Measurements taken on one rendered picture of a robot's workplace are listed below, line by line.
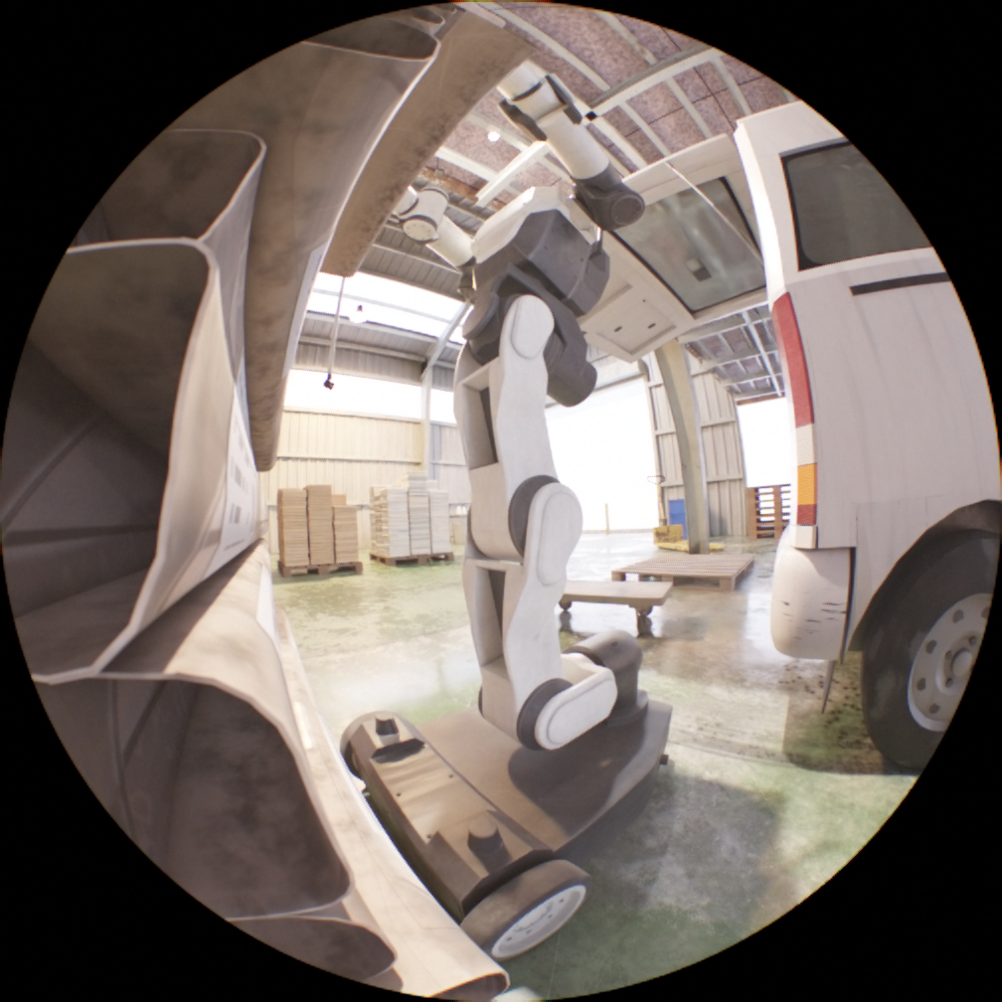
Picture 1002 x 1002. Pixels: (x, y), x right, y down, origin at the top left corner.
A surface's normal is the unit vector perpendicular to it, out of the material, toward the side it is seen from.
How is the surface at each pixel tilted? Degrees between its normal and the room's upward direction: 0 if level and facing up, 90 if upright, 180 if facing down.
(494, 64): 180
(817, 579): 85
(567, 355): 112
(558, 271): 123
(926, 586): 75
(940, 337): 90
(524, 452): 90
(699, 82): 180
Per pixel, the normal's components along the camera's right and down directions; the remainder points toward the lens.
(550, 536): 0.60, -0.07
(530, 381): 0.66, 0.34
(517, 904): -0.28, -0.95
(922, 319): -0.77, 0.00
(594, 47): 0.05, 1.00
